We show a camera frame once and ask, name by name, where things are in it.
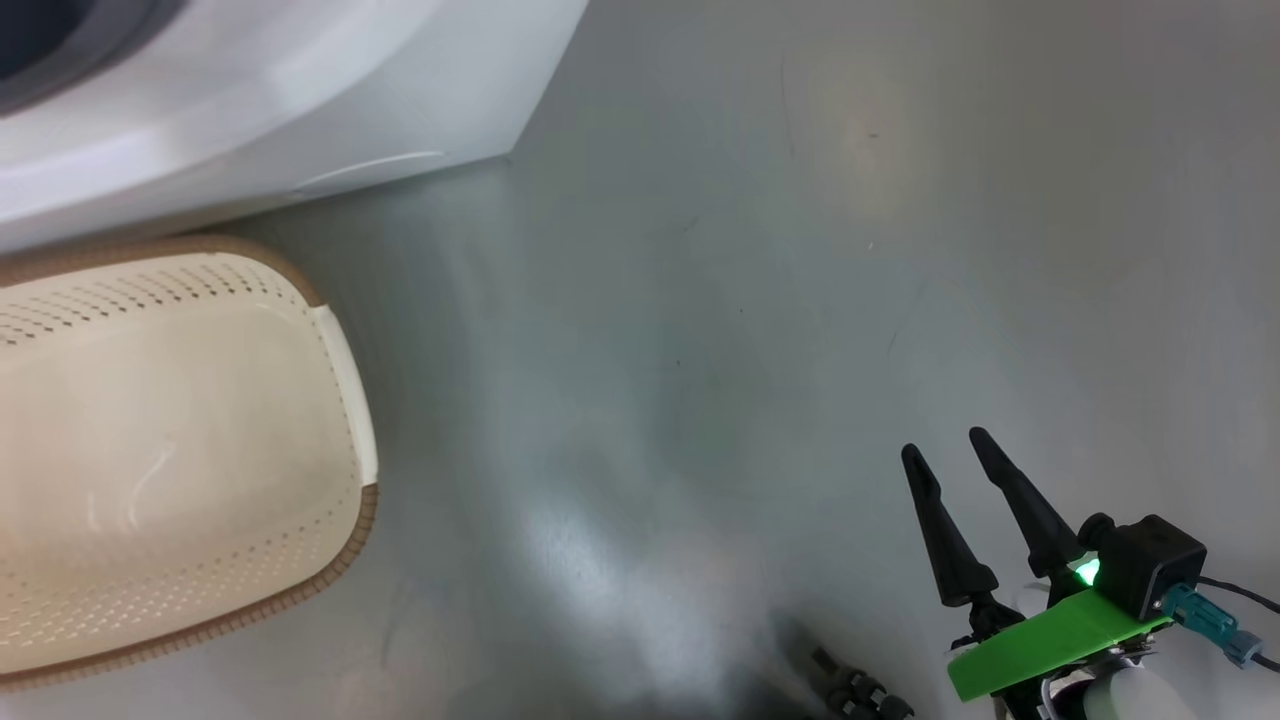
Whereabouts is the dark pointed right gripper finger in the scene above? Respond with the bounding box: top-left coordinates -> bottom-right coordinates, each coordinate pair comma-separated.
967,427 -> 1087,582
901,443 -> 1000,609

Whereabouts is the thin black camera cable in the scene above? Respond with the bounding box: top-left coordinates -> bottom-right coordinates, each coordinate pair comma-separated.
1198,575 -> 1280,673

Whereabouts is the white washing machine body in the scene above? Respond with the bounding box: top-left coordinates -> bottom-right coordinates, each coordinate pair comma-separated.
0,0 -> 591,253

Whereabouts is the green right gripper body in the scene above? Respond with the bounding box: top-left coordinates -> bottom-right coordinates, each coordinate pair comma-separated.
948,560 -> 1173,720

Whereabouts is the cream perforated laundry basket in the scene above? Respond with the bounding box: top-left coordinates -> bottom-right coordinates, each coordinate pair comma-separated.
0,235 -> 379,693

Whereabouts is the round white filter cover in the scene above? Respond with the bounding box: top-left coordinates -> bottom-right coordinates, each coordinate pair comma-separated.
292,150 -> 451,197

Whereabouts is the teal cable connector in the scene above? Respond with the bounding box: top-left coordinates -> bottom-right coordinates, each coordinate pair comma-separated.
1163,585 -> 1263,668

